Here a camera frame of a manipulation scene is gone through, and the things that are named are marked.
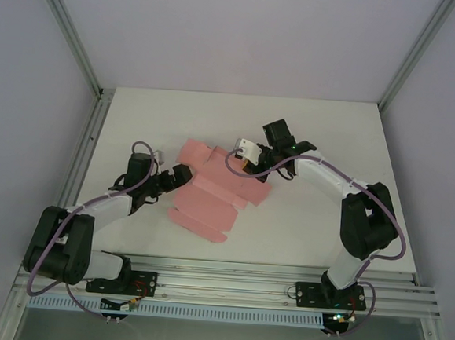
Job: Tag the small connector board green light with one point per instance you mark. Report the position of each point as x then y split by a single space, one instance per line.
340 317

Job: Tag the aluminium frame post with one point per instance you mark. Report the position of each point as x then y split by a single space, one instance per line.
415 59
70 35

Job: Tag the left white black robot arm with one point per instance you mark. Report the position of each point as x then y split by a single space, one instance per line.
106 207

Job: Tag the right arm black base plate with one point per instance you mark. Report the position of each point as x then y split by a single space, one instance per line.
308 294

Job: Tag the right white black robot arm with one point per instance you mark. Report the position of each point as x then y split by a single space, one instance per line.
325 177

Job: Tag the pink cloth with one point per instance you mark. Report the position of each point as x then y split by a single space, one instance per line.
208 212

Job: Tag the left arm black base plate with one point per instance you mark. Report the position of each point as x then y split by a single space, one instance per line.
145 281

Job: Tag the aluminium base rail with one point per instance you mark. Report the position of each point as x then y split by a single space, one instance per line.
222 284

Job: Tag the aluminium side rail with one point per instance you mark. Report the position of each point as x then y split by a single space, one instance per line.
91 127

